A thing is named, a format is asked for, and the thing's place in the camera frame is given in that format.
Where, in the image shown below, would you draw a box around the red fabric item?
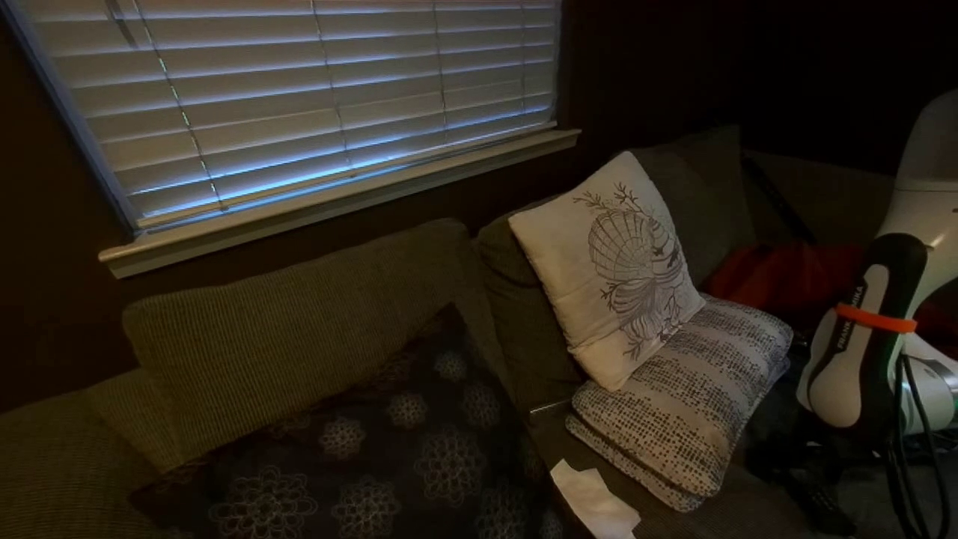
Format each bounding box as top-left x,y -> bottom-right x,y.
700,240 -> 870,324

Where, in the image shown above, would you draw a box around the blind tilt wand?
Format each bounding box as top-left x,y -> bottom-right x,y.
110,0 -> 222,204

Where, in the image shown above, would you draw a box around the orange strap on arm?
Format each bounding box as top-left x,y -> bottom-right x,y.
833,298 -> 918,339

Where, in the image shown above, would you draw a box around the olive green fabric sofa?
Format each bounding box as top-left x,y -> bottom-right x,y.
0,123 -> 958,539

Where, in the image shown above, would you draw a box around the dark pillow with circle pattern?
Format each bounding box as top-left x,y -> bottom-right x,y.
128,303 -> 562,539

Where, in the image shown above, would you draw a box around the white floral print pillow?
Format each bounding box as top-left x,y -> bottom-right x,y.
505,146 -> 709,394

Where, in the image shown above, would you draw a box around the white black dotted pillow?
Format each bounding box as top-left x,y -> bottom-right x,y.
562,294 -> 800,515

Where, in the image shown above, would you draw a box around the white paper sheet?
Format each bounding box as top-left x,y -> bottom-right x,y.
547,457 -> 644,539

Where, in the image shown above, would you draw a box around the white window blinds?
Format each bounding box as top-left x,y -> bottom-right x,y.
2,0 -> 562,236

